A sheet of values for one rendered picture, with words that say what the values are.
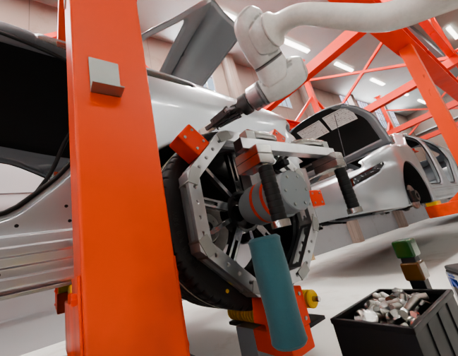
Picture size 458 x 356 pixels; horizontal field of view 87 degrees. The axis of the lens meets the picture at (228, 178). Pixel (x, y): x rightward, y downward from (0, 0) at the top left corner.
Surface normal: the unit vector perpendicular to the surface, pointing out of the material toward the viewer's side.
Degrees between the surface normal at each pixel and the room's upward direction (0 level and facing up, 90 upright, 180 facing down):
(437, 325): 90
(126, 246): 90
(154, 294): 90
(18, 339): 90
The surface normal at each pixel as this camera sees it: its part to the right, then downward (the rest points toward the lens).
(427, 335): 0.54, -0.35
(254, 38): -0.41, 0.60
